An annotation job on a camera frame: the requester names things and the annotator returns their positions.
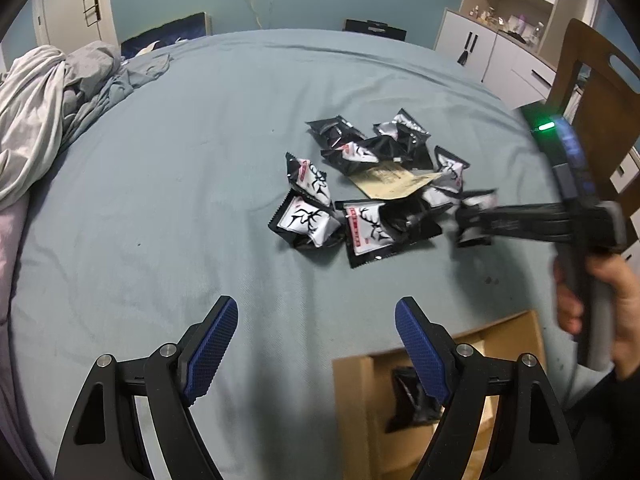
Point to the grey crumpled blanket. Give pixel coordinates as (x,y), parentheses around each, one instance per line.
(50,98)

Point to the black snack packet in box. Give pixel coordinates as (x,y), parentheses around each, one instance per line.
(413,407)

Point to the black box behind bed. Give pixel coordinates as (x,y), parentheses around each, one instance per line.
(373,28)

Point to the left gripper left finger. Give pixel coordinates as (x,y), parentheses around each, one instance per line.
(103,439)

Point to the purple quilt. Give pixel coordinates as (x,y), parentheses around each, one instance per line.
(13,447)

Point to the silver snack packet top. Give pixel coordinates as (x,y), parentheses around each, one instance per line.
(404,129)

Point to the white cabinet with shelves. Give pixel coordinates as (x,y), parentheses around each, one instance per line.
(511,46)

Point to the silver black snack packet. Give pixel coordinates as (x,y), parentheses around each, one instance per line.
(366,238)

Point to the white door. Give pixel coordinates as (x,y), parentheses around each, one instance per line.
(70,24)

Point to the brown wooden chair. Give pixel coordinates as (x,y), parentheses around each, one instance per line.
(607,116)

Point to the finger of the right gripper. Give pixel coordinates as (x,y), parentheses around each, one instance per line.
(543,222)

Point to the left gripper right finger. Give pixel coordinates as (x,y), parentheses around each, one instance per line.
(530,438)

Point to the tan paper packet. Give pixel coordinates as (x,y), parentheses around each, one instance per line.
(390,181)

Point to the dark blue pillow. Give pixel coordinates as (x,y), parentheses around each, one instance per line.
(191,27)

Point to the black snack packet top left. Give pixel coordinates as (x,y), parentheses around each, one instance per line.
(333,132)

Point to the teal bed sheet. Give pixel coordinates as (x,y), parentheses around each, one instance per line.
(163,205)

